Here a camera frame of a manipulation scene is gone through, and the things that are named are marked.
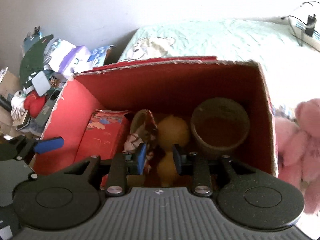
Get black charger with cable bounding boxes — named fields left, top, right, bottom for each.
left=281, top=1, right=319, bottom=38

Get brown cardboard boxes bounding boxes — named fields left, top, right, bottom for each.
left=1, top=67, right=21, bottom=137

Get brown round cup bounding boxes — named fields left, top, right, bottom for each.
left=190, top=98, right=250, bottom=159

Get green phone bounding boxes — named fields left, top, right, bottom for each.
left=35, top=88, right=62, bottom=127

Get small red patterned box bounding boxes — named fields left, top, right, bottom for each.
left=74, top=108, right=131, bottom=190

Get pink plush rabbit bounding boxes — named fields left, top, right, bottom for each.
left=274, top=99, right=319, bottom=214

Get wooden gourd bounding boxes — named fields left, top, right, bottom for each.
left=157, top=115, right=189, bottom=187

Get large red cardboard box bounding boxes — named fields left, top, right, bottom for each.
left=33, top=56, right=278, bottom=176

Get white power strip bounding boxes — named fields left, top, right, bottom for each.
left=289, top=15, right=319, bottom=51

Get green bed sheet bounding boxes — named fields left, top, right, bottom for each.
left=119, top=20, right=300, bottom=61

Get purple white tissue pack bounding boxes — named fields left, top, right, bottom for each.
left=57, top=46, right=92, bottom=78

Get white square box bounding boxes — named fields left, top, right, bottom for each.
left=31, top=71, right=51, bottom=96

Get green cloth item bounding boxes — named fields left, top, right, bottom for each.
left=20, top=34, right=54, bottom=88

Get red plush toy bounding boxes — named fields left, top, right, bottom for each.
left=24, top=90, right=46, bottom=118

